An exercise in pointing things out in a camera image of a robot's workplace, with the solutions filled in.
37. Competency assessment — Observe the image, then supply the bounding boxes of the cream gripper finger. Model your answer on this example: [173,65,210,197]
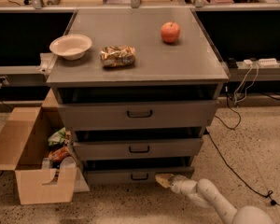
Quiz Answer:
[155,174,174,189]

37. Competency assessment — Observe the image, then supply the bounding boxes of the grey bottom drawer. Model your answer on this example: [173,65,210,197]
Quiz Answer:
[84,157,194,185]

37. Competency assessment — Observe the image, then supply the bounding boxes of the grey drawer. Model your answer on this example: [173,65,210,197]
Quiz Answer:
[84,157,194,185]
[73,128,203,161]
[54,84,220,131]

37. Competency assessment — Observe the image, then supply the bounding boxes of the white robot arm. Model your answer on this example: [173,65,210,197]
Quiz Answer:
[155,174,273,224]

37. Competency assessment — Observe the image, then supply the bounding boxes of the grey middle drawer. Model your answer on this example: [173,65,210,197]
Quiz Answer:
[73,128,203,161]

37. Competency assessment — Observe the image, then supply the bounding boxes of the grey top drawer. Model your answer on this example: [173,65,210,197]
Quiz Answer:
[54,84,220,131]

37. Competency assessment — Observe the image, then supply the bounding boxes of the grey drawer cabinet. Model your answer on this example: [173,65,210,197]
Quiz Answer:
[46,7,229,185]

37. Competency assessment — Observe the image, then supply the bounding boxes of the orange snack bag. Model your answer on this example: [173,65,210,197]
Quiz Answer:
[49,147,69,162]

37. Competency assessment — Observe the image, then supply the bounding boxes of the green snack bag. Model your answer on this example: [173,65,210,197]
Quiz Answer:
[48,128,66,147]

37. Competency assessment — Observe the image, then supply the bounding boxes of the shiny snack bag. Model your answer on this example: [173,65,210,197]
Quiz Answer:
[100,46,135,68]

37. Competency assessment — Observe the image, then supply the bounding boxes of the open cardboard box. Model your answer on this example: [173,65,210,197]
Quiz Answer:
[0,92,77,205]

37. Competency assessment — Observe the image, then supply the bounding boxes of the red apple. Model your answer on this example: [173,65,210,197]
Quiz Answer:
[161,21,180,44]

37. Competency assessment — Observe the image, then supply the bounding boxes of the white power strip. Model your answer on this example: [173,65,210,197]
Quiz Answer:
[243,58,280,68]

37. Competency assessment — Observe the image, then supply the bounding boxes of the white paper bowl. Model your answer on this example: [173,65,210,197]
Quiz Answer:
[49,35,92,61]

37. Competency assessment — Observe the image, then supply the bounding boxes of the black floor cable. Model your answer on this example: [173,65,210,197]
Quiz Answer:
[206,95,280,209]

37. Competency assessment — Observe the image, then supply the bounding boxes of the white cables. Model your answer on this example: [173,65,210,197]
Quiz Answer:
[232,63,259,106]

